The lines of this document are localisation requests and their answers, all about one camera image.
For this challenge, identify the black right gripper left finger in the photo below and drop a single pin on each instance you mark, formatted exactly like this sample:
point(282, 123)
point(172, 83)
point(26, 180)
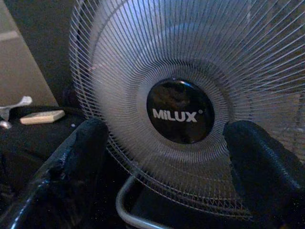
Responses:
point(71, 167)

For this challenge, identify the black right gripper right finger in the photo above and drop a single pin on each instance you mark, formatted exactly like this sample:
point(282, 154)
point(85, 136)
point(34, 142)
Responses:
point(267, 181)

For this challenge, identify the beige rectangular block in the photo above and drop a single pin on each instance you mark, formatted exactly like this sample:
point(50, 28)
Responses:
point(43, 117)

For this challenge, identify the grey metal tube frame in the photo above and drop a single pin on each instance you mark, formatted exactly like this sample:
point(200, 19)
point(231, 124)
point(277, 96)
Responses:
point(120, 205)

